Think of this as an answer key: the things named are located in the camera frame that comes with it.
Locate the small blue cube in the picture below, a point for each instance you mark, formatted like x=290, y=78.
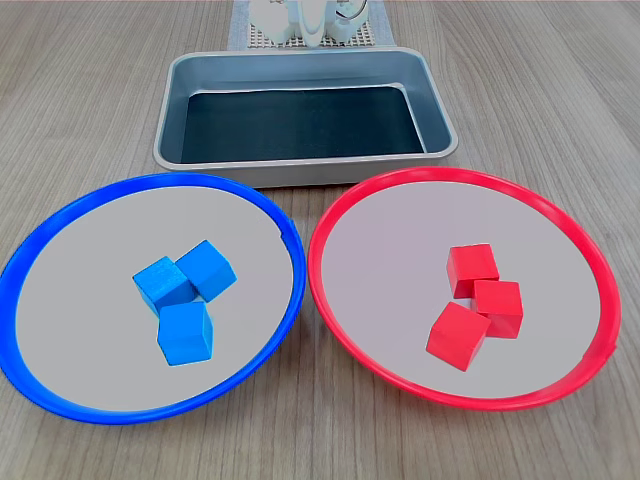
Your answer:
x=160, y=282
x=207, y=270
x=185, y=332

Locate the small red cube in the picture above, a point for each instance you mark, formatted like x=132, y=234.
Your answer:
x=500, y=307
x=457, y=335
x=472, y=267

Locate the black tray mat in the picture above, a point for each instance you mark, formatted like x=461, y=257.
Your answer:
x=300, y=125

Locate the steel baking tray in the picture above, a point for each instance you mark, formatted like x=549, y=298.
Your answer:
x=300, y=175

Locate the blue-rimmed white plate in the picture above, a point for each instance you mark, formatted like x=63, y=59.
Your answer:
x=75, y=300

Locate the red-rimmed white plate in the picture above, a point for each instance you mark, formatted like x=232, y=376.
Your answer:
x=550, y=300

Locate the pale perforated base plate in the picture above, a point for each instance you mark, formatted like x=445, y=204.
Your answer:
x=360, y=42

